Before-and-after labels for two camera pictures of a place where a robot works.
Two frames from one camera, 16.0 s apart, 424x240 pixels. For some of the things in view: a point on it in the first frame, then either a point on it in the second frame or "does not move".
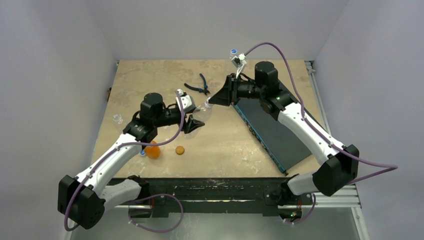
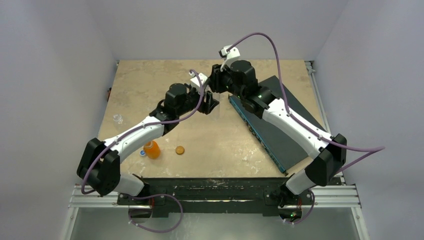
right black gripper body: (234, 90) to (216, 79)
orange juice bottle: (152, 152) does not move
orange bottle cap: (180, 150) does not move
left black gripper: (191, 124) to (205, 107)
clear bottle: (117, 117) does not move
